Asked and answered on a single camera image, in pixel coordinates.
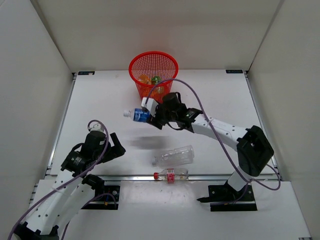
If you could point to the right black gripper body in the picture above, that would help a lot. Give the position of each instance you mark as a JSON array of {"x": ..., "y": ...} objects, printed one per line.
[{"x": 165, "y": 115}]

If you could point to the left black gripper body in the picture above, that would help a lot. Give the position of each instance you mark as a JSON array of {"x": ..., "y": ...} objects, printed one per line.
[{"x": 98, "y": 152}]

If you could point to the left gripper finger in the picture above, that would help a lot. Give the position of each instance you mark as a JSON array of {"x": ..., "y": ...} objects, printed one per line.
[
  {"x": 116, "y": 143},
  {"x": 112, "y": 153}
]

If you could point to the blue label clear bottle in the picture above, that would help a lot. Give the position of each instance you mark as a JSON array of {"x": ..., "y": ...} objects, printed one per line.
[{"x": 137, "y": 115}]

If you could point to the green plastic bottle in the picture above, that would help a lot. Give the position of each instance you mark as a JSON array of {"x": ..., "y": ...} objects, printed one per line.
[{"x": 156, "y": 79}]

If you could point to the clear plastic bottle white cap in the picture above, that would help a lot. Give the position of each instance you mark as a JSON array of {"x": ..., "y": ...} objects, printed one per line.
[{"x": 174, "y": 157}]

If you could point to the clear bottle red label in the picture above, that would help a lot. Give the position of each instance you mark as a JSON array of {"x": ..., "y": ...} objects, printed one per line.
[{"x": 172, "y": 175}]

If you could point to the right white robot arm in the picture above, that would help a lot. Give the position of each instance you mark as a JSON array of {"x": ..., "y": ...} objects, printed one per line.
[{"x": 251, "y": 145}]

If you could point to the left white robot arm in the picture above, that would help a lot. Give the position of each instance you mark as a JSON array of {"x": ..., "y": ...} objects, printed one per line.
[{"x": 73, "y": 188}]

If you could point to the red mesh plastic bin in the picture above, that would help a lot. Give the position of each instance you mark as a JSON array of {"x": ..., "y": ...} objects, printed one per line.
[{"x": 153, "y": 63}]

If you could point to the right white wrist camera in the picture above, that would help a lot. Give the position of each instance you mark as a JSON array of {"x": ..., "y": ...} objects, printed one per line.
[{"x": 151, "y": 105}]

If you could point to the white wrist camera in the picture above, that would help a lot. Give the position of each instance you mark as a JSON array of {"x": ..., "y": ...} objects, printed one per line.
[
  {"x": 151, "y": 105},
  {"x": 96, "y": 127}
]

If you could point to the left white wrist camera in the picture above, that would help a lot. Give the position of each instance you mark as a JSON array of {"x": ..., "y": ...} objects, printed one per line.
[{"x": 96, "y": 127}]

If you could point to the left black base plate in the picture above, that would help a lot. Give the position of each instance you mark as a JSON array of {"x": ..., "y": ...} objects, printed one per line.
[{"x": 107, "y": 198}]

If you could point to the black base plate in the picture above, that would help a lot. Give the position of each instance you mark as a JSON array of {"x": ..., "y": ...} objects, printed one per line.
[
  {"x": 107, "y": 198},
  {"x": 225, "y": 199}
]

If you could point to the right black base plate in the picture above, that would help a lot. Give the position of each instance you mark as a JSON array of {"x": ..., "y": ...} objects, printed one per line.
[{"x": 225, "y": 199}]

